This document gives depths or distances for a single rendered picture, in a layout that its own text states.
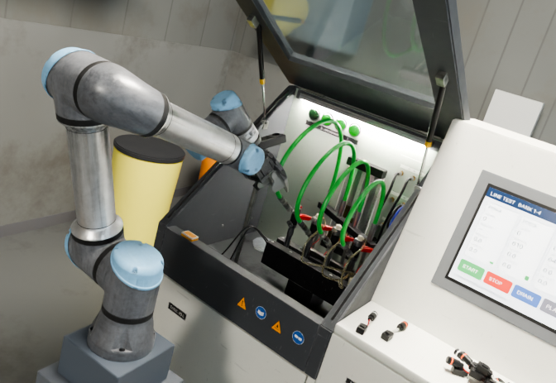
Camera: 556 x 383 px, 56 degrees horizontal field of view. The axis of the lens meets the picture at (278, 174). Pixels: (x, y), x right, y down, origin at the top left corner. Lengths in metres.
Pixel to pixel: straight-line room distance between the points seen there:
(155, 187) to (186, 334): 1.59
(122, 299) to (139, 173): 2.07
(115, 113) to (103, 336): 0.51
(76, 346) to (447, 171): 1.07
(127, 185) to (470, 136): 2.21
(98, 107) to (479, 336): 1.13
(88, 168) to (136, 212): 2.18
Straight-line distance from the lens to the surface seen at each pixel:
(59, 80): 1.09
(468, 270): 1.56
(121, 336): 1.25
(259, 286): 1.57
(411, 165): 1.85
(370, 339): 1.45
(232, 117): 1.39
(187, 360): 1.87
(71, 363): 1.34
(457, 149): 1.60
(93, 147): 1.14
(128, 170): 3.25
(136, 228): 3.39
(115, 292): 1.21
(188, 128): 1.10
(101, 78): 1.01
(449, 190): 1.59
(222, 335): 1.72
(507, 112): 3.65
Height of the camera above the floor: 1.70
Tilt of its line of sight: 16 degrees down
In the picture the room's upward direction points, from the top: 16 degrees clockwise
